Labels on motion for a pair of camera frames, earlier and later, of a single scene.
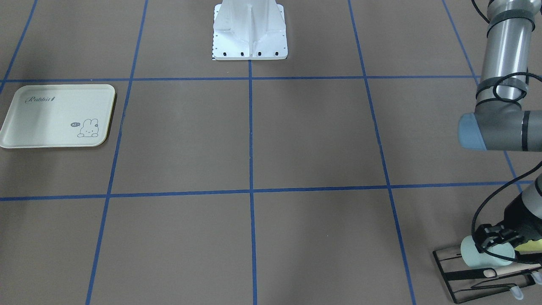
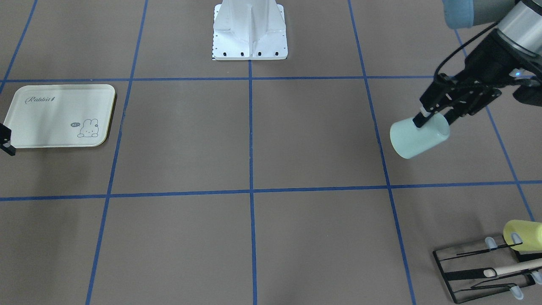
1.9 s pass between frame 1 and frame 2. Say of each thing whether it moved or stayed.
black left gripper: moved
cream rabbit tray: stayed
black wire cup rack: stayed
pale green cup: moved
